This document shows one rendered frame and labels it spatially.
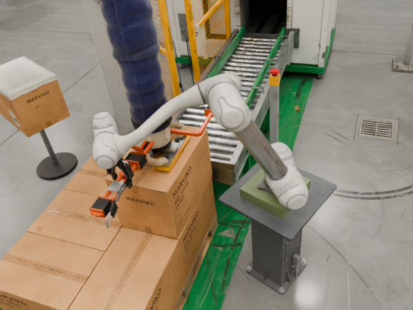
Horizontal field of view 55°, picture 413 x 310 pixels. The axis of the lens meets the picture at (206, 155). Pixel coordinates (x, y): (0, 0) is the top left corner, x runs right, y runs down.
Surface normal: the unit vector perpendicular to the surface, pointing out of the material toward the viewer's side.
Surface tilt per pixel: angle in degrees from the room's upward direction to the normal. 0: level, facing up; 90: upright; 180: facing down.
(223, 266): 0
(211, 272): 0
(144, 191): 90
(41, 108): 90
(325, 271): 0
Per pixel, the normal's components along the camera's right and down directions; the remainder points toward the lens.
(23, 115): 0.70, 0.40
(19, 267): -0.10, -0.77
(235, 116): 0.10, 0.54
